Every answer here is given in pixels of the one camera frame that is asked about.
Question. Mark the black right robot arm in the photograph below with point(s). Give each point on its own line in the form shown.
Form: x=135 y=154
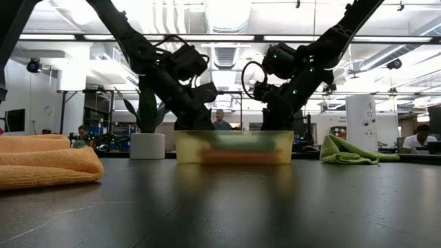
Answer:
x=330 y=41

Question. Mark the snake plant in white pot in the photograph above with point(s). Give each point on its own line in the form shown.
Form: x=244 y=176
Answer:
x=147 y=146

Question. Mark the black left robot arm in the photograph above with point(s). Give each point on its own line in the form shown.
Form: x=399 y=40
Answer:
x=138 y=48

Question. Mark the person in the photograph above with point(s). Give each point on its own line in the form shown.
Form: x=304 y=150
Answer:
x=418 y=139
x=220 y=120
x=83 y=136

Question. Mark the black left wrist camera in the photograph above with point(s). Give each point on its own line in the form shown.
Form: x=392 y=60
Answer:
x=205 y=93

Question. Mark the black ceiling camera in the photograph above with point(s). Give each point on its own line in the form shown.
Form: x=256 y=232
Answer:
x=394 y=64
x=34 y=65

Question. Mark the black wall monitor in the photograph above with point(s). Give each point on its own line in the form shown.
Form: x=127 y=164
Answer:
x=15 y=120

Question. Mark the silver ceiling duct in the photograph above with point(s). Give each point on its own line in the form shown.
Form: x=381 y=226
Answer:
x=225 y=17

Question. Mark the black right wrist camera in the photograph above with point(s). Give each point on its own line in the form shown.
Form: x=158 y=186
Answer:
x=263 y=92

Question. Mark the black laptop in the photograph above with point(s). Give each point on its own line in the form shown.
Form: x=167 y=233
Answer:
x=435 y=147

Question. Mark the yellow translucent plastic bin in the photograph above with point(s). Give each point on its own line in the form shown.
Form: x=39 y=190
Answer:
x=186 y=148

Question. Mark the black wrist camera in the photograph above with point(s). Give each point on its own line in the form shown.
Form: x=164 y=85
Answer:
x=205 y=93
x=263 y=92

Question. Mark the black metal rack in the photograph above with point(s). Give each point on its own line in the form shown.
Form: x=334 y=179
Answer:
x=63 y=113

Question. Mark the white pillar kiosk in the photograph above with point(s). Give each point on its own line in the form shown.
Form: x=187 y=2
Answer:
x=361 y=117

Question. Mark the black equipment stand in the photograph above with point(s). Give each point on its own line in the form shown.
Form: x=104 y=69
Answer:
x=308 y=137

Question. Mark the green microfiber towel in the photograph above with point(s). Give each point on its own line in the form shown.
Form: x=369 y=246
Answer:
x=344 y=155

